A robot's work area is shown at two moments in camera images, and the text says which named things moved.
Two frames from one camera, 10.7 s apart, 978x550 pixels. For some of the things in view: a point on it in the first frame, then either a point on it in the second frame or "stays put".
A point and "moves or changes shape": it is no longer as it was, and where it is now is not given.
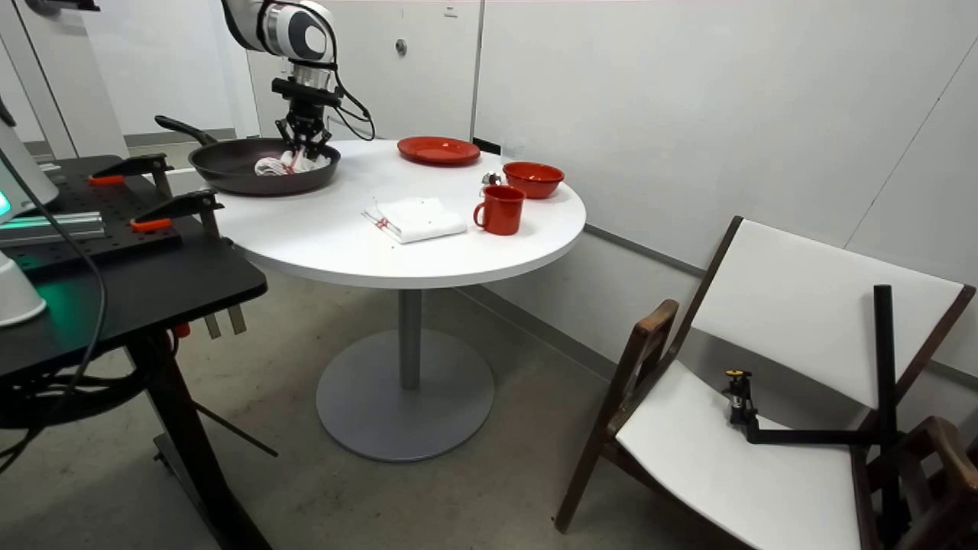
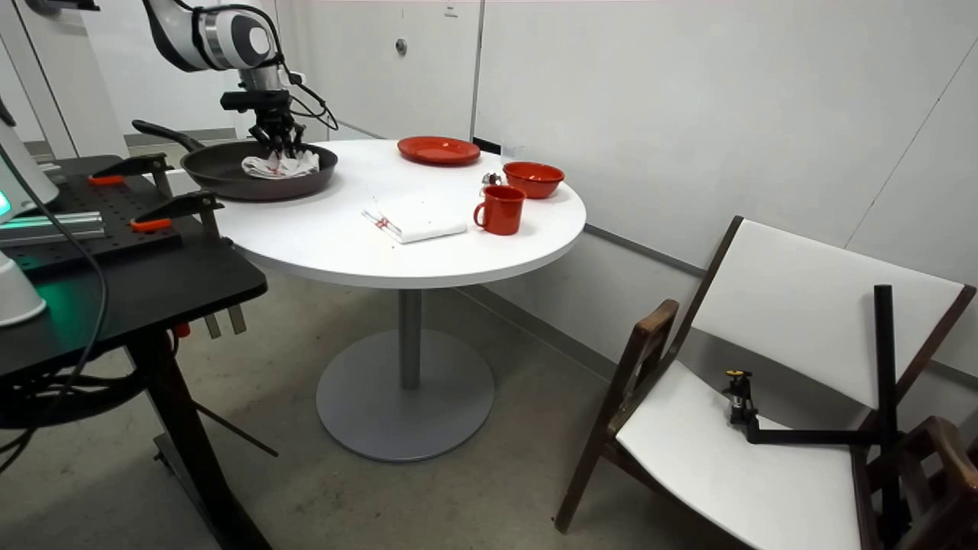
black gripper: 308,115 -> 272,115
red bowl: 534,177 stays put
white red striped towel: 289,164 moves or changes shape
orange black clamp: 154,164 stays put
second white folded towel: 417,216 stays put
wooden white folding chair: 783,399 stays put
